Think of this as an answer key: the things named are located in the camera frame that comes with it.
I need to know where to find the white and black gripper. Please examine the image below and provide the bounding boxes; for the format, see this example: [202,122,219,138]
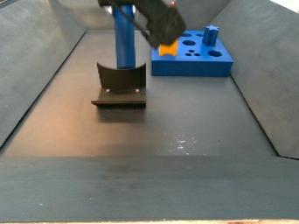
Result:
[98,0,186,48]

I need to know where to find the yellow notched foam block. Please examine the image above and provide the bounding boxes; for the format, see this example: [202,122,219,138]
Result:
[159,40,179,56]

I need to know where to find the blue foam cylinder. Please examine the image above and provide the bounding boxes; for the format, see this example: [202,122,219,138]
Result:
[114,10,137,69]

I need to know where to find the blue foam block with holes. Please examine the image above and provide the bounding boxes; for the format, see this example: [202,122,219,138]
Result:
[153,30,234,77]

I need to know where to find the blue star-shaped foam peg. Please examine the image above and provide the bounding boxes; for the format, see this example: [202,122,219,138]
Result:
[202,25,221,46]

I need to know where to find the black curved cradle stand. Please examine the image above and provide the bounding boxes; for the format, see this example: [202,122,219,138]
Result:
[91,64,146,107]

